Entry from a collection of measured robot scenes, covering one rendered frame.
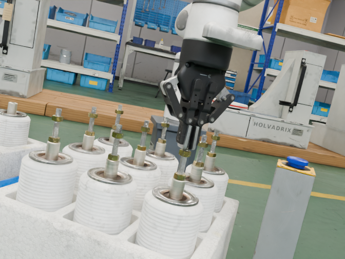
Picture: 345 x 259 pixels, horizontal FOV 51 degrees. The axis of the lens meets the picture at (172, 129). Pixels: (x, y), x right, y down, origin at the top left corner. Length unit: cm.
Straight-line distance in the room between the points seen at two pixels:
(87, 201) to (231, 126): 215
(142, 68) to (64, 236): 835
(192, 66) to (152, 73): 837
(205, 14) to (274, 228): 42
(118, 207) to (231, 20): 33
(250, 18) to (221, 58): 661
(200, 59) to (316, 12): 557
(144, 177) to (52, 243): 20
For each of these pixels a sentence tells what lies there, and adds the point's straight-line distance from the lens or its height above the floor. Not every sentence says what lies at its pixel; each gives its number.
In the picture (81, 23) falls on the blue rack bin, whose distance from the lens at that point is 519.
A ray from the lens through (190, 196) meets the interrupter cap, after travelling 59.
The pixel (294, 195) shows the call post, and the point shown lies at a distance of 72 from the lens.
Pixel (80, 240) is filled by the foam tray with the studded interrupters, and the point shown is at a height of 17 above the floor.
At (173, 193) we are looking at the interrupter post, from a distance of 57.
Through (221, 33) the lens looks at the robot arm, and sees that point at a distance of 48.
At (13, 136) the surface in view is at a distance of 100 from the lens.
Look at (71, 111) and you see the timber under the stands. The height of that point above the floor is 6.
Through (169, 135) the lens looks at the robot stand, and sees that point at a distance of 101.
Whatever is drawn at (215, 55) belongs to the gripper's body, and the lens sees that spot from 52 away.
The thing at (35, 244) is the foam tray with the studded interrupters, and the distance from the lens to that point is 64.
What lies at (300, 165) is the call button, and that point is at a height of 32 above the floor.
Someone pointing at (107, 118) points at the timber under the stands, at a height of 6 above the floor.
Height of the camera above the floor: 44
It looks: 9 degrees down
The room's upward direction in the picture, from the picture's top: 12 degrees clockwise
